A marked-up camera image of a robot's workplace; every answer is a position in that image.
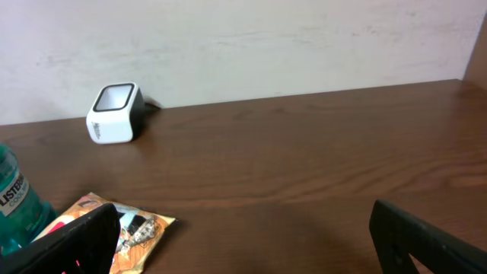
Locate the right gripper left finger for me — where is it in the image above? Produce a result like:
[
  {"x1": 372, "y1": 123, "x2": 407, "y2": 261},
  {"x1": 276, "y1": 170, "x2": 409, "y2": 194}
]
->
[{"x1": 1, "y1": 203, "x2": 120, "y2": 274}]

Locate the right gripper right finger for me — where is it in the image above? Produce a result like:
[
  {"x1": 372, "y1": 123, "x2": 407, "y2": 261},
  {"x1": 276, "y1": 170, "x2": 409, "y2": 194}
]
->
[{"x1": 369, "y1": 200, "x2": 486, "y2": 273}]

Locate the blue mouthwash bottle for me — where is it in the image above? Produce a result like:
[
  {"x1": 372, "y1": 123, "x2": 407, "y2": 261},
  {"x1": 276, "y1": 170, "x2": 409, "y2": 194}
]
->
[{"x1": 1, "y1": 144, "x2": 56, "y2": 255}]

